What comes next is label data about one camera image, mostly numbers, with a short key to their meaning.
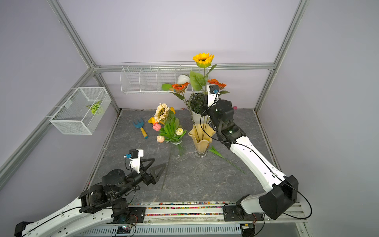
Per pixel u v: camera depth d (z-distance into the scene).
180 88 0.71
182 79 0.93
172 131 0.84
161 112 0.62
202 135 0.86
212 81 0.76
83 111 0.83
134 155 0.57
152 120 0.75
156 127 0.72
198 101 0.96
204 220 0.74
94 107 0.81
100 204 0.48
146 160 0.66
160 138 0.70
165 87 1.01
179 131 0.69
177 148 0.99
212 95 0.56
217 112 0.51
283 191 0.39
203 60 0.55
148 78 0.99
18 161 0.53
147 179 0.57
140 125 1.11
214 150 0.96
